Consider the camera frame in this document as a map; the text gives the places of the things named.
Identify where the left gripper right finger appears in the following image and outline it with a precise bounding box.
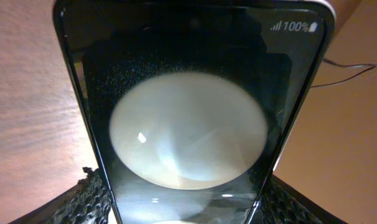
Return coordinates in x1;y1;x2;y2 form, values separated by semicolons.
259;175;346;224

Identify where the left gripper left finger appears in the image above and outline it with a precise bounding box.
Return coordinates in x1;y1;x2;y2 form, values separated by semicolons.
11;167;111;224

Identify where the black smartphone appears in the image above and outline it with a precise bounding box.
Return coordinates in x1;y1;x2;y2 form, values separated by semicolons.
52;0;336;223

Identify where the black charging cable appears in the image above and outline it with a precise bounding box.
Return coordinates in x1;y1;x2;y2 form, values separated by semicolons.
310;58;377;88

